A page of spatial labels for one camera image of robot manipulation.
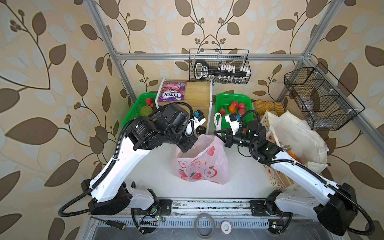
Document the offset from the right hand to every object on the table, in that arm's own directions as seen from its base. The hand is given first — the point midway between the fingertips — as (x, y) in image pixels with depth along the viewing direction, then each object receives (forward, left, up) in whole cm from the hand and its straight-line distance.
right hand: (215, 133), depth 70 cm
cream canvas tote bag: (-4, -46, -7) cm, 47 cm away
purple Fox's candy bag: (+23, +21, +7) cm, 32 cm away
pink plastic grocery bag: (-8, +4, -12) cm, 15 cm away
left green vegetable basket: (+34, +53, -19) cm, 65 cm away
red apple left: (+36, -11, -24) cm, 45 cm away
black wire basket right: (+10, -55, +7) cm, 57 cm away
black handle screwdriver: (-32, +49, -26) cm, 64 cm away
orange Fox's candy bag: (0, -43, -18) cm, 47 cm away
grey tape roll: (-29, +6, -29) cm, 41 cm away
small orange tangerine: (+37, -19, -23) cm, 47 cm away
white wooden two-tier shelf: (+22, +7, +5) cm, 24 cm away
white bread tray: (+39, -41, -24) cm, 62 cm away
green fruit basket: (+47, -13, -23) cm, 54 cm away
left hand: (-8, +9, +9) cm, 15 cm away
